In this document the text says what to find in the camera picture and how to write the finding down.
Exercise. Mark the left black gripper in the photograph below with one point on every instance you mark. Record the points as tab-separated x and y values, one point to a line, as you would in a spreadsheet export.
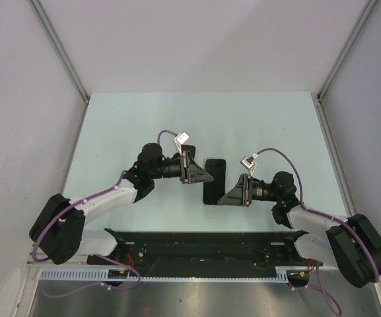
192	173

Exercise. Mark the white slotted cable duct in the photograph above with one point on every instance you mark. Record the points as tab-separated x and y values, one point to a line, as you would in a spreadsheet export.
121	275

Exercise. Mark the right aluminium side rail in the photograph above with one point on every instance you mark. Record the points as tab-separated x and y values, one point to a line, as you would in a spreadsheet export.
334	157

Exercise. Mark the left aluminium frame post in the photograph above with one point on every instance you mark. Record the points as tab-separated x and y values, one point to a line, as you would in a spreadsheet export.
58	47

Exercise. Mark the aluminium frame post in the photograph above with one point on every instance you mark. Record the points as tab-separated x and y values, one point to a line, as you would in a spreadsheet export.
348	47
58	47

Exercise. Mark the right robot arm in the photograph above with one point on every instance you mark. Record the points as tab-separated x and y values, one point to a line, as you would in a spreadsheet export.
351	244

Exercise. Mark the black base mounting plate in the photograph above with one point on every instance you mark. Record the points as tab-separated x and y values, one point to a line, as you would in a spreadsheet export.
203	254

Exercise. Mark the black smartphone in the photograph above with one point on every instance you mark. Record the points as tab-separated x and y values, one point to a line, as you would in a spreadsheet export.
214	190

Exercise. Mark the right aluminium frame post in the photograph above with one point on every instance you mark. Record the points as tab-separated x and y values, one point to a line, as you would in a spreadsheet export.
348	47

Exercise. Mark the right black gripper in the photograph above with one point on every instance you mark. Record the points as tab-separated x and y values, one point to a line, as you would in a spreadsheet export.
242	194

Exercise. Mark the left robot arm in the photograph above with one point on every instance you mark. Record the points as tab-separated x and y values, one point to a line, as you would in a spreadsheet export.
59	231

